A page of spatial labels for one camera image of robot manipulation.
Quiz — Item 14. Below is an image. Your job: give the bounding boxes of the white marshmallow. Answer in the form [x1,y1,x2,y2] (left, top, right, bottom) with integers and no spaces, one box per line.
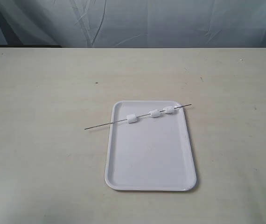
[149,109,161,118]
[163,106,175,114]
[126,114,137,124]

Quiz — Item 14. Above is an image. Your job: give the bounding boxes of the thin metal skewer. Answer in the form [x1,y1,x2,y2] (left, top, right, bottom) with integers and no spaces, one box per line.
[85,104,192,130]

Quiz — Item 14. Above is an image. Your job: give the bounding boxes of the white plastic tray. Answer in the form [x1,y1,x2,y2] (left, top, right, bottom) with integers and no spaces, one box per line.
[105,100,197,191]

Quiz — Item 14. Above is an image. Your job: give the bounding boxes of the white backdrop curtain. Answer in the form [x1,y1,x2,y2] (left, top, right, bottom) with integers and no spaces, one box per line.
[0,0,266,48]

